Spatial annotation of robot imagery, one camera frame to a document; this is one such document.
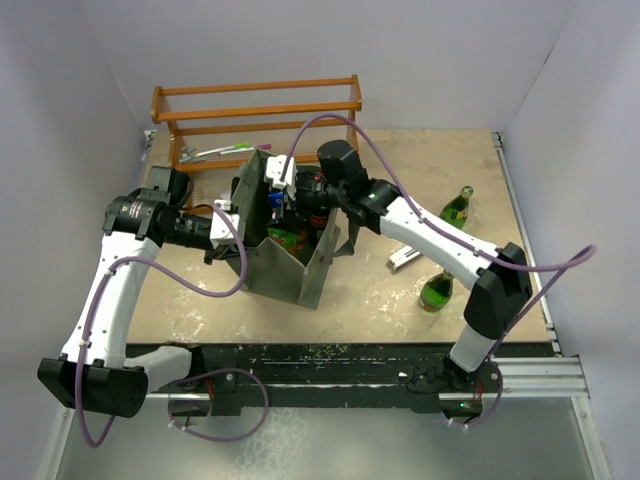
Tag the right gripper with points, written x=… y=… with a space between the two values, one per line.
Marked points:
x=287 y=219

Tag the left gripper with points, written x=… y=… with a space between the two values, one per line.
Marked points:
x=221 y=252

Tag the orange soda plastic bottle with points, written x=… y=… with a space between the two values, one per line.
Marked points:
x=291 y=241

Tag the green canvas bag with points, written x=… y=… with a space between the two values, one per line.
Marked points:
x=272 y=271

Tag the green glass bottle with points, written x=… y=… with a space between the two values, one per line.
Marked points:
x=456 y=211
x=437 y=292

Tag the blue juice carton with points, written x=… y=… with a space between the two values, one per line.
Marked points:
x=276 y=199

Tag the cola glass bottle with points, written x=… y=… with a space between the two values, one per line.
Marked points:
x=317 y=220

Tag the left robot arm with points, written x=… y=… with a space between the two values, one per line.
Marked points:
x=92 y=372

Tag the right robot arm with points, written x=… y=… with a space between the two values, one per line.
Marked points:
x=496 y=277

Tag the magenta capped marker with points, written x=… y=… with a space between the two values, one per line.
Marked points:
x=250 y=149

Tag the wooden shelf rack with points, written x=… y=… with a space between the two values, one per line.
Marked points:
x=161 y=112

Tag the white stapler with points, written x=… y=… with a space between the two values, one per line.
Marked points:
x=401 y=258

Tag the green glass bottle front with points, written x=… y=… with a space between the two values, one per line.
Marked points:
x=437 y=292

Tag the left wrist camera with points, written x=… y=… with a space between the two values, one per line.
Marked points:
x=225 y=222

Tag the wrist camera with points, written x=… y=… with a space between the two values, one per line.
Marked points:
x=225 y=222
x=280 y=174

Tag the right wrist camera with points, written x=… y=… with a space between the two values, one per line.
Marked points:
x=280 y=174

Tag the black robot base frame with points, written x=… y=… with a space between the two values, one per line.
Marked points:
x=339 y=375

